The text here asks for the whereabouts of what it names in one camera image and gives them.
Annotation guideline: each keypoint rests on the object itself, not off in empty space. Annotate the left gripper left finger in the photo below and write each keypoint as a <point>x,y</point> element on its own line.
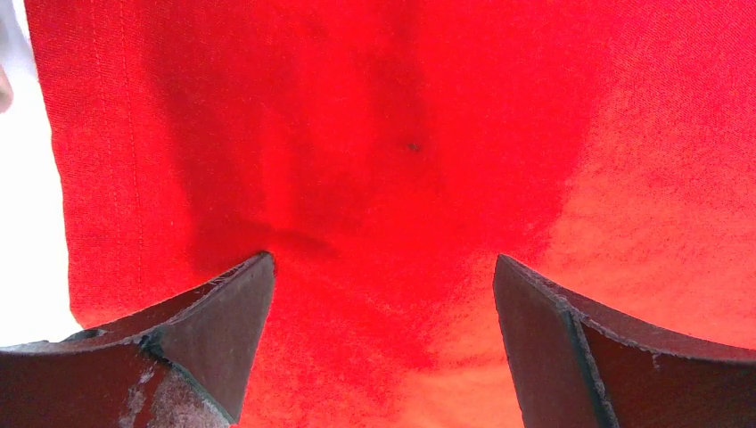
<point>184,362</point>

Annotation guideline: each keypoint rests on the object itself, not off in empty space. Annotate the red t shirt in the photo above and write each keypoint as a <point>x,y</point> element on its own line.
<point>386,152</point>

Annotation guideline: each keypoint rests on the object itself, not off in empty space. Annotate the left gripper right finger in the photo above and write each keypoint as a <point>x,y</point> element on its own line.
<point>578,363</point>

